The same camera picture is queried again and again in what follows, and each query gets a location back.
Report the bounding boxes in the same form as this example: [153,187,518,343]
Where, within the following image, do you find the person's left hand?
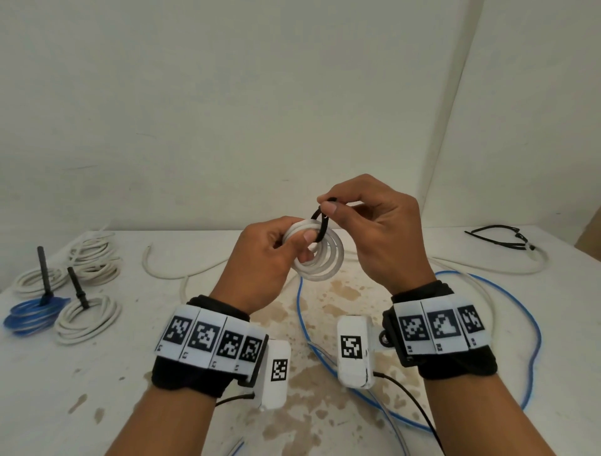
[208,215,320,316]

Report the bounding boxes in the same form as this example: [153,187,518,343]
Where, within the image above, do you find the person's right hand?
[317,174,436,293]

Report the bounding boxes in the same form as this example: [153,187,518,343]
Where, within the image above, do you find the black cable tie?
[37,246,53,306]
[309,197,339,244]
[67,266,90,310]

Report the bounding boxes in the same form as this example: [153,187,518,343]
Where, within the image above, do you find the thick white cable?
[68,232,118,265]
[13,267,69,297]
[54,294,123,346]
[281,220,346,282]
[74,261,123,286]

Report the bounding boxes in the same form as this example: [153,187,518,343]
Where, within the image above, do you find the bundle of black cable ties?
[465,224,536,251]

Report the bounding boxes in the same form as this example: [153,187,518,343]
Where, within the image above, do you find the tangle of white cables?
[142,242,550,376]

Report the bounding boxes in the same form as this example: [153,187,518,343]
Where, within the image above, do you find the blue cable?
[295,270,542,433]
[3,296,71,337]

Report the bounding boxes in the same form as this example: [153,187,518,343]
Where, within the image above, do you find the person's left forearm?
[105,387,219,456]

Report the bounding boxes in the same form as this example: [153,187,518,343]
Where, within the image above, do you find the black left wristband with markers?
[150,294,271,400]

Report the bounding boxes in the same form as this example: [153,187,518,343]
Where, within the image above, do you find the black wristband with markers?
[383,280,500,380]
[150,294,271,400]

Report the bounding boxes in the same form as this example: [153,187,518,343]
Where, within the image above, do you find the black right wristband with markers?
[383,280,500,380]

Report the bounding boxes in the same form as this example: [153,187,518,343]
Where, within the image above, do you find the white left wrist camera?
[251,339,292,412]

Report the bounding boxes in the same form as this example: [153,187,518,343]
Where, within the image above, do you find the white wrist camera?
[337,315,391,390]
[251,339,292,412]

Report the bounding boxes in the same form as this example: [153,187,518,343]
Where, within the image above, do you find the black left camera wire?
[215,393,257,407]

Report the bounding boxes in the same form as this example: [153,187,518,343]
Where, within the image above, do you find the black camera wire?
[215,393,257,407]
[373,372,444,456]

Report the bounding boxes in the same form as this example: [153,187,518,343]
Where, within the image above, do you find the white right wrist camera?
[337,315,391,390]

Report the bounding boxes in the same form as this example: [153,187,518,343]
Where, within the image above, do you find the black right camera wire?
[373,372,444,456]

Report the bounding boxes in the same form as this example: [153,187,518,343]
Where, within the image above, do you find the wooden shelf frame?
[575,206,601,262]

